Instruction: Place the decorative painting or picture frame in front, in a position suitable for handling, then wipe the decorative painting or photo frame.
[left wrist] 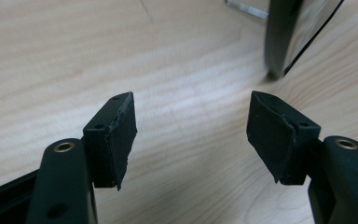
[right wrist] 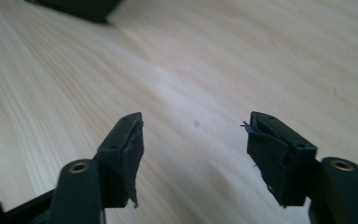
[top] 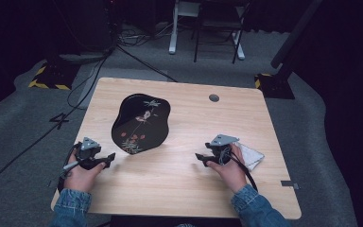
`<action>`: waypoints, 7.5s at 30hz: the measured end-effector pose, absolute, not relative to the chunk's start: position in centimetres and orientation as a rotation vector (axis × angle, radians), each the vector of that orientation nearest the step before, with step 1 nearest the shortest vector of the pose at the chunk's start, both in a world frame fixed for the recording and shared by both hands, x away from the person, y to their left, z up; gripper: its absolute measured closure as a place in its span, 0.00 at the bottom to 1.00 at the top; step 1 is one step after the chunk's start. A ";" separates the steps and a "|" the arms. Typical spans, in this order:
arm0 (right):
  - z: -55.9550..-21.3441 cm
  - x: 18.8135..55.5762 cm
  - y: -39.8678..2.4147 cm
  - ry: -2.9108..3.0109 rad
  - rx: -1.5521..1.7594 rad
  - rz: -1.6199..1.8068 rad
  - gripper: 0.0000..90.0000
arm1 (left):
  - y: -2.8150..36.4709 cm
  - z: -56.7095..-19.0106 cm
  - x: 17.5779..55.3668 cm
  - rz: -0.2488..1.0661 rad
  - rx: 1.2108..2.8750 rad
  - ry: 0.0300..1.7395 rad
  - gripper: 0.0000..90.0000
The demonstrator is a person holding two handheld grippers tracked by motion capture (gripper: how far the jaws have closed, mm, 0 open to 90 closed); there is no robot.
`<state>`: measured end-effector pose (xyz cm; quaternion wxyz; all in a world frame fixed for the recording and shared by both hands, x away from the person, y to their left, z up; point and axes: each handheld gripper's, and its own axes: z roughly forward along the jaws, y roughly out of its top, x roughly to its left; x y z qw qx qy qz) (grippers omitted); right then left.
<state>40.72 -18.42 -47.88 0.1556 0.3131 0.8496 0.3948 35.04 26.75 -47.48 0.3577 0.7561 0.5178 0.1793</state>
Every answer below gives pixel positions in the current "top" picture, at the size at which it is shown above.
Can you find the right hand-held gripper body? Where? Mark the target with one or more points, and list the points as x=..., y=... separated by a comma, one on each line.
x=222, y=139

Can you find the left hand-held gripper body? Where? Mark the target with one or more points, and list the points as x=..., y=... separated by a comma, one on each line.
x=89, y=144

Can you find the white cloth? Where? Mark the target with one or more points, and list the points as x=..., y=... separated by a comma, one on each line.
x=252, y=156

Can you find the black lacquer plate with flowers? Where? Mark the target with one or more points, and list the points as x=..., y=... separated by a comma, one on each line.
x=145, y=126

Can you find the person's right hand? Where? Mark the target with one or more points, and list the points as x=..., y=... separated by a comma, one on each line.
x=233, y=175

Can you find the person's left hand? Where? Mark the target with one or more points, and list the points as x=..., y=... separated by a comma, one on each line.
x=78, y=179

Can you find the grey table grommet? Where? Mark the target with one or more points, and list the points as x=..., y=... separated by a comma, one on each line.
x=214, y=98

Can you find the grey tape strip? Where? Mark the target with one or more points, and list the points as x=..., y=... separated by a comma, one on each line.
x=290, y=184
x=52, y=183

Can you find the black yellow striped stand base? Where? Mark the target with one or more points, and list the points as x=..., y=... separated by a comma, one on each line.
x=55, y=75
x=275, y=86

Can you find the white desk leg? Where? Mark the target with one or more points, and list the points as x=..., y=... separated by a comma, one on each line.
x=173, y=34
x=239, y=44

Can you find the black folding chair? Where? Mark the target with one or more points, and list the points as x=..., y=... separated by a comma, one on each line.
x=220, y=25

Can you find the dark equipment cabinet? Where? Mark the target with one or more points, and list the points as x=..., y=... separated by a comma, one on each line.
x=88, y=25

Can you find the black stand pole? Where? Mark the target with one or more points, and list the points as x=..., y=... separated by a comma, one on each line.
x=291, y=38

